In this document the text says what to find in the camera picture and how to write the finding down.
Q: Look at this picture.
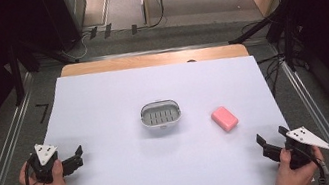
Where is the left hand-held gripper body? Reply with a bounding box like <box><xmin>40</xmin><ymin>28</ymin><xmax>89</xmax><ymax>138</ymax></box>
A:
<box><xmin>26</xmin><ymin>140</ymin><xmax>67</xmax><ymax>185</ymax></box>

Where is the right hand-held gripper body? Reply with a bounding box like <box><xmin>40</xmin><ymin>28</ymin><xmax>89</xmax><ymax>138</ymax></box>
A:
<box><xmin>280</xmin><ymin>122</ymin><xmax>329</xmax><ymax>171</ymax></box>

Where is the pink soap bar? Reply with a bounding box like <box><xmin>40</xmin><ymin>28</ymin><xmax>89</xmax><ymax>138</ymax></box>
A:
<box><xmin>209</xmin><ymin>103</ymin><xmax>241</xmax><ymax>135</ymax></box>

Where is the white grey soap dish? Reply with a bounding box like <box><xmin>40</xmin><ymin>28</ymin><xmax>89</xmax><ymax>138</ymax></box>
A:
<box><xmin>137</xmin><ymin>96</ymin><xmax>184</xmax><ymax>134</ymax></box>

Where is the person's right hand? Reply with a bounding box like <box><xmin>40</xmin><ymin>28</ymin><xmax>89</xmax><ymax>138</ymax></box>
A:
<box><xmin>268</xmin><ymin>142</ymin><xmax>329</xmax><ymax>185</ymax></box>

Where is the white paper sheet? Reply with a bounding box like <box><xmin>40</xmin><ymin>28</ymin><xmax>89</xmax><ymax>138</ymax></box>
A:
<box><xmin>0</xmin><ymin>41</ymin><xmax>299</xmax><ymax>185</ymax></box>

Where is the black metal stand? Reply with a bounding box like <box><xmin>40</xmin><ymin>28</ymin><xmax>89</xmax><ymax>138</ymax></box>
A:
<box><xmin>3</xmin><ymin>35</ymin><xmax>50</xmax><ymax>107</ymax></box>

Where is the black tripod stand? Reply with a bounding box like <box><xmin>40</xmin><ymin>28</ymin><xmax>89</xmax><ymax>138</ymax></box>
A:
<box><xmin>221</xmin><ymin>0</ymin><xmax>322</xmax><ymax>83</ymax></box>

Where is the wooden table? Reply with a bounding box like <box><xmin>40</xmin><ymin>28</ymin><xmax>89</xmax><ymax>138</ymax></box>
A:
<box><xmin>7</xmin><ymin>34</ymin><xmax>272</xmax><ymax>185</ymax></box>

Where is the dark cabinet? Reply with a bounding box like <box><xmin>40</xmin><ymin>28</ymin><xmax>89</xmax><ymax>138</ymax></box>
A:
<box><xmin>39</xmin><ymin>0</ymin><xmax>95</xmax><ymax>56</ymax></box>

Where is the bundle of black cables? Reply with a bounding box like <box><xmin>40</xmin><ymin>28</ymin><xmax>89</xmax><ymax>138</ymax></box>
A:
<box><xmin>240</xmin><ymin>13</ymin><xmax>313</xmax><ymax>101</ymax></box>

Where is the white floor cable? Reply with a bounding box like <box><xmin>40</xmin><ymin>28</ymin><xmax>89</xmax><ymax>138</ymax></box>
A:
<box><xmin>59</xmin><ymin>32</ymin><xmax>95</xmax><ymax>65</ymax></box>

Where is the thin black hanging cable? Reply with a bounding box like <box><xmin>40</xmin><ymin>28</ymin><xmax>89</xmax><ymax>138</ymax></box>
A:
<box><xmin>142</xmin><ymin>0</ymin><xmax>172</xmax><ymax>29</ymax></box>

